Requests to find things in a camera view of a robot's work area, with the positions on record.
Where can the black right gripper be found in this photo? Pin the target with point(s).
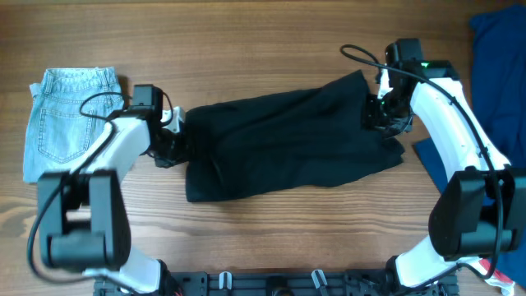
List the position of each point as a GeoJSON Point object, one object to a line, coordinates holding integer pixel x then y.
{"type": "Point", "coordinates": [371, 121]}

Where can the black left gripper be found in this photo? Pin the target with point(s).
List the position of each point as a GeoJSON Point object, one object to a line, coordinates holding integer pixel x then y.
{"type": "Point", "coordinates": [181, 154]}

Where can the black shorts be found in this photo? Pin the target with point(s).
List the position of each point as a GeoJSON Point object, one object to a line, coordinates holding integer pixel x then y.
{"type": "Point", "coordinates": [247, 147]}

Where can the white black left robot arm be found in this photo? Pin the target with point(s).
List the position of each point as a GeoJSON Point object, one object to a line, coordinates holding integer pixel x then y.
{"type": "Point", "coordinates": [82, 225]}

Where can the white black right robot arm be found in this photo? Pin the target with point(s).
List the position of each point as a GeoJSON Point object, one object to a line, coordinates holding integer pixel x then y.
{"type": "Point", "coordinates": [478, 216]}

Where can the light blue denim shorts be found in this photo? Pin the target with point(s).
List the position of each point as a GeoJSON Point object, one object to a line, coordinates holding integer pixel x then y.
{"type": "Point", "coordinates": [65, 116]}

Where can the blue polo shirt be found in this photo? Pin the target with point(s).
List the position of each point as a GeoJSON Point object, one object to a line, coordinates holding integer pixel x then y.
{"type": "Point", "coordinates": [498, 79]}

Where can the white red cloth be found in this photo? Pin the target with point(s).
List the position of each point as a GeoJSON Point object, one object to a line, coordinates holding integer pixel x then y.
{"type": "Point", "coordinates": [498, 279]}

